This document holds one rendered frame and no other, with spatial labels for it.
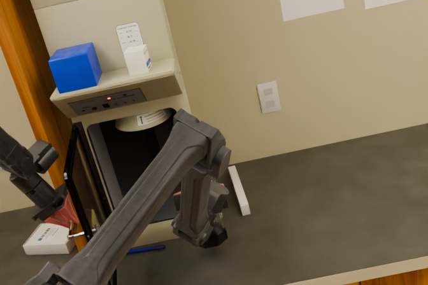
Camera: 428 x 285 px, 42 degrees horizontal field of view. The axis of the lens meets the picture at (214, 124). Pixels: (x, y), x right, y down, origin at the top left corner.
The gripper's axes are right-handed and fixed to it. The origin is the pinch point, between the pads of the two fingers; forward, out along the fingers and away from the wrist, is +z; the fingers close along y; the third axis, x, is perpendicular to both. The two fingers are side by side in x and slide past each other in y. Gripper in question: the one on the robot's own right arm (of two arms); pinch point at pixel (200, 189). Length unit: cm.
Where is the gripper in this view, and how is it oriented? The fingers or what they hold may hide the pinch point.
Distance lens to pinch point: 157.1
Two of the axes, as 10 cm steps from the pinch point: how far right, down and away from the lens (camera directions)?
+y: -9.8, 2.1, 0.1
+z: -0.6, -3.4, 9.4
